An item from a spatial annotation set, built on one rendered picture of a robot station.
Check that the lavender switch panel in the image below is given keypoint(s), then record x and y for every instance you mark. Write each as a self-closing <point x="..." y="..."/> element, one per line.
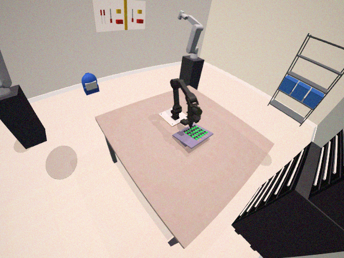
<point x="191" y="137"/>

